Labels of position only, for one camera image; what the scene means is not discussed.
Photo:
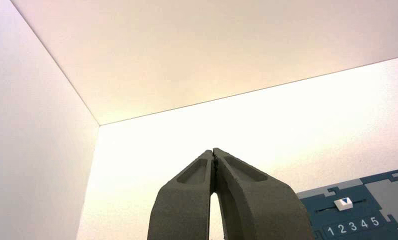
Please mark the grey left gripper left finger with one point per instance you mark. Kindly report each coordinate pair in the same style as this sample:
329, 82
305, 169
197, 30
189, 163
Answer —
182, 212

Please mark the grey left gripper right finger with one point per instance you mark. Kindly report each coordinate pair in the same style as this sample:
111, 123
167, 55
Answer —
262, 208

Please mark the grey and blue task box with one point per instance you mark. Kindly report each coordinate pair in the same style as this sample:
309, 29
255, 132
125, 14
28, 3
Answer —
361, 215

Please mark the white slider knob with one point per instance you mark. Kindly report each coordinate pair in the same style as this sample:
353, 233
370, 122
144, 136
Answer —
343, 204

